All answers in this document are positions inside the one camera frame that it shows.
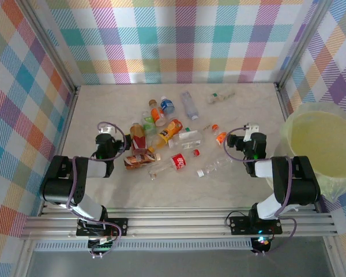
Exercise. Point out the red-label cola bottle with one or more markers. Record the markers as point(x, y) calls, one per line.
point(178, 162)

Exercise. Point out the tall clear bluish water bottle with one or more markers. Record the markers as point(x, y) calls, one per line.
point(189, 105)

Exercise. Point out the crushed clear bottle white cap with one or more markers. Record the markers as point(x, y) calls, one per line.
point(216, 166)

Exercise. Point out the small orange-cap orange-label bottle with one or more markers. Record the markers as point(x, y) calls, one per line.
point(220, 138)

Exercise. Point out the orange juice bottle yellow cap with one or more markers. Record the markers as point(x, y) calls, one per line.
point(168, 132)

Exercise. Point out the yellow-green plastic bin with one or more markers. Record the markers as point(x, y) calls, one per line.
point(320, 144)

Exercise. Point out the aluminium frame post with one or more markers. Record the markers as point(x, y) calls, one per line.
point(50, 49)
point(302, 43)

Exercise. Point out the small clear green-label bottle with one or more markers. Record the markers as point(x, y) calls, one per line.
point(216, 96)

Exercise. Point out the red-label amber tea bottle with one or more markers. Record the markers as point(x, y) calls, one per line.
point(138, 141)

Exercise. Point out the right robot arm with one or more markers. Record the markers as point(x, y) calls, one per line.
point(300, 184)

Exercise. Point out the clear bottle light-green label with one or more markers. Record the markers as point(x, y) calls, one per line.
point(148, 124)

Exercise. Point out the crushed brown-orange label bottle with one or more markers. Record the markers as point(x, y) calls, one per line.
point(138, 161)

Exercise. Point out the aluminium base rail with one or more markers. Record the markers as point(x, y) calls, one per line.
point(176, 225)

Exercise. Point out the small blue-label water bottle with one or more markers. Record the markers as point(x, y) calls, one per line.
point(167, 106)

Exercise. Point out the small brown scrap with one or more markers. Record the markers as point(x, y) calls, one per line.
point(207, 127)

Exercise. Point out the small black controller board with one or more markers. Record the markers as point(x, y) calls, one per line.
point(262, 242)
point(101, 246)

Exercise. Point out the brown-cap orange-label bottle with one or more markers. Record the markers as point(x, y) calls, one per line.
point(157, 114)

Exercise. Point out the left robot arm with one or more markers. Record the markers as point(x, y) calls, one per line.
point(60, 184)

